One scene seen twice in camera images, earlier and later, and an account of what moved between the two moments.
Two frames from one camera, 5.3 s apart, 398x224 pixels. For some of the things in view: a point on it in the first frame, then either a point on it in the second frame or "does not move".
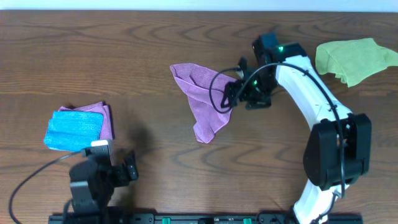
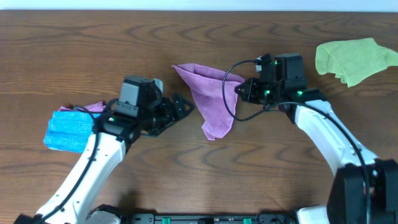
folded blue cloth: x=73 y=130 does not move
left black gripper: x=125 y=171 -> x=166 y=114
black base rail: x=225 y=218 does not move
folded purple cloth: x=106 y=133 does not move
